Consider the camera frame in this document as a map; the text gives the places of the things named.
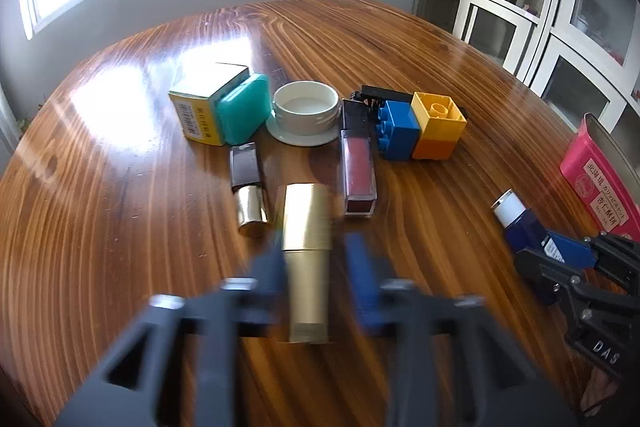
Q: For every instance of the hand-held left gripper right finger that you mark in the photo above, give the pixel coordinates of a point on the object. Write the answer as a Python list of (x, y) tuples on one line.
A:
[(362, 287)]

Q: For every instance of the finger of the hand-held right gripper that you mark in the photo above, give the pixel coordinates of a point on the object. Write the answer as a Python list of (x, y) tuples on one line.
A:
[(545, 277), (620, 262)]

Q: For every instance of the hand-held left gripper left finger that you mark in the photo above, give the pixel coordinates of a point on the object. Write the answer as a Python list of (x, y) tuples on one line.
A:
[(272, 272)]

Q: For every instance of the gold cosmetic tube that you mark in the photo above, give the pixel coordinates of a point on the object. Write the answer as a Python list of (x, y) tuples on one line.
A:
[(305, 257)]

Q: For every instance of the dark blue bottle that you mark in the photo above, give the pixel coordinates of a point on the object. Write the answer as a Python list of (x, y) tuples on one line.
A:
[(520, 227)]

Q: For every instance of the pink tin box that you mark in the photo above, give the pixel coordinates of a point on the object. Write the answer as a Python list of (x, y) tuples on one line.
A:
[(595, 177)]

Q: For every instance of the blue building block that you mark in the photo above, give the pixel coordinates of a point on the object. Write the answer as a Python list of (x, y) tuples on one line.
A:
[(400, 132)]

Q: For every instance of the teal plastic case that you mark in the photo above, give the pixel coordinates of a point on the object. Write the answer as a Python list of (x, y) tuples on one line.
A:
[(242, 109)]

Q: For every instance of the person's right hand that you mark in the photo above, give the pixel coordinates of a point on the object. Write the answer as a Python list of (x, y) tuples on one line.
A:
[(600, 389)]

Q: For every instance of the dark brown gold lipstick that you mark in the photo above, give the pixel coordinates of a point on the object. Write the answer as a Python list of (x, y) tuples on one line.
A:
[(245, 167)]

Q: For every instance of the red lip gloss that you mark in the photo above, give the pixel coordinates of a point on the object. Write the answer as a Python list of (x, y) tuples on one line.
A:
[(357, 162)]

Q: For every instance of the yellow green medicine box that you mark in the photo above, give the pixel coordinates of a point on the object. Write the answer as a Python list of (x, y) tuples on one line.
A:
[(195, 122)]

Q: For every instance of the yellow and orange building block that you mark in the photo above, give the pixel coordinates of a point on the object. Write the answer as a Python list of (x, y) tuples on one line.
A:
[(440, 117)]

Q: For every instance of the black hair clip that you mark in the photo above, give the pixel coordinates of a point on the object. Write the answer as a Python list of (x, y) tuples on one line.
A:
[(380, 96)]

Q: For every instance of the grey glass-door cabinet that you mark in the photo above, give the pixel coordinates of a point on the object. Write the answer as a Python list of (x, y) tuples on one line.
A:
[(542, 22)]

